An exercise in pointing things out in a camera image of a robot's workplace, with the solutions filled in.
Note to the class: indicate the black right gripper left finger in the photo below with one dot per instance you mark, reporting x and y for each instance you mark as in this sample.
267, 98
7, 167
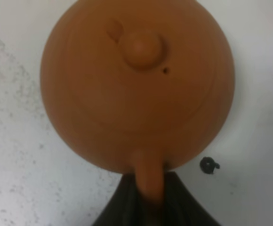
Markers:
125, 208

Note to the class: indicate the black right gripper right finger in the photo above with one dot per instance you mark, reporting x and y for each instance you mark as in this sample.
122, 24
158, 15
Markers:
179, 207

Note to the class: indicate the brown clay teapot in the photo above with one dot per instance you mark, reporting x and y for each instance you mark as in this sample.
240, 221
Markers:
137, 86

